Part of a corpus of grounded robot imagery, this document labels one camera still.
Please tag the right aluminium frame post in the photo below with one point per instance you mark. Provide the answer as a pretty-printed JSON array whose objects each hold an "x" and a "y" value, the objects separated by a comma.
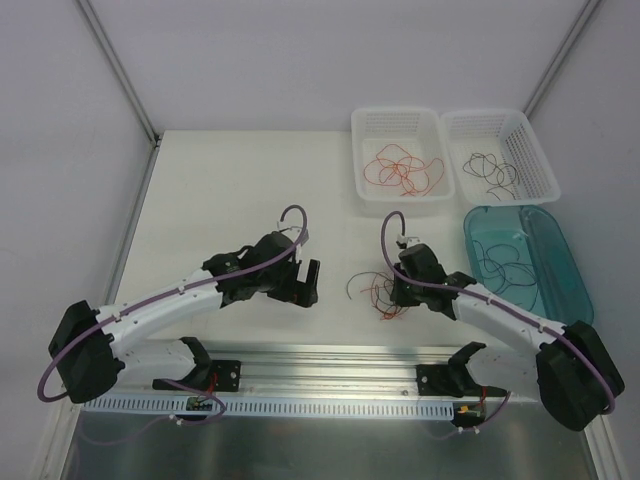
[{"x": 569, "y": 42}]

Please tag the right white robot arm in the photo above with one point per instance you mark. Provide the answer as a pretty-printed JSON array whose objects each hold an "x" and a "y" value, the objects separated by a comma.
[{"x": 565, "y": 367}]

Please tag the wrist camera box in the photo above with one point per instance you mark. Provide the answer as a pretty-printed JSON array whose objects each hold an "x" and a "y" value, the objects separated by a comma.
[
  {"x": 295, "y": 233},
  {"x": 404, "y": 242}
]

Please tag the aluminium mounting rail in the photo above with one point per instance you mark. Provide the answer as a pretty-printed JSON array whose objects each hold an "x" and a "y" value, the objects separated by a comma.
[{"x": 328, "y": 371}]

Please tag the right white perforated basket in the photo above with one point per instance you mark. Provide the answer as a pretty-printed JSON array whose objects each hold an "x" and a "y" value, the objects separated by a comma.
[{"x": 497, "y": 158}]

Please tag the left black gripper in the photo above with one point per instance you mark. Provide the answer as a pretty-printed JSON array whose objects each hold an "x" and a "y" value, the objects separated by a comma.
[{"x": 298, "y": 285}]

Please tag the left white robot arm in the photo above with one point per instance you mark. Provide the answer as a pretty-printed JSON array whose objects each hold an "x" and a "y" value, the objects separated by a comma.
[{"x": 96, "y": 349}]

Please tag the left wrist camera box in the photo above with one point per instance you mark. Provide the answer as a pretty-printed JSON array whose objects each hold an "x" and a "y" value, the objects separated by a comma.
[{"x": 295, "y": 233}]

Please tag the left white perforated basket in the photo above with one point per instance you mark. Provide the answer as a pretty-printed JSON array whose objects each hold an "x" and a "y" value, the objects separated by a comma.
[{"x": 400, "y": 161}]

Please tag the teal transparent plastic tub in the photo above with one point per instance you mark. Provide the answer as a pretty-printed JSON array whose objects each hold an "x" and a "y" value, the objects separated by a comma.
[{"x": 520, "y": 254}]

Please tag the white perforated basket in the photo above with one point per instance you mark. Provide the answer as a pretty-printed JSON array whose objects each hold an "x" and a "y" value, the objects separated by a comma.
[
  {"x": 400, "y": 161},
  {"x": 497, "y": 158}
]

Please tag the left aluminium frame post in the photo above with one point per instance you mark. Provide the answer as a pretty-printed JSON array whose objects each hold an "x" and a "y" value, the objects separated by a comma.
[{"x": 105, "y": 45}]

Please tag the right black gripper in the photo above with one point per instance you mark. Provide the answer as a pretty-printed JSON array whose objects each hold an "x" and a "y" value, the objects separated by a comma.
[{"x": 400, "y": 291}]

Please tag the aluminium frame post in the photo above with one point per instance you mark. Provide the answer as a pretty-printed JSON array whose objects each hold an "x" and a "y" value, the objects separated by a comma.
[
  {"x": 569, "y": 42},
  {"x": 105, "y": 45}
]

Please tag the white slotted cable duct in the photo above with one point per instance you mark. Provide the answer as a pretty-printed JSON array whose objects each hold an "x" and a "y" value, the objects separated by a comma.
[{"x": 274, "y": 407}]

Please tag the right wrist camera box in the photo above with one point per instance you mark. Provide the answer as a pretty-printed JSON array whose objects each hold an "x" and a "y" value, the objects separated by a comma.
[{"x": 404, "y": 242}]

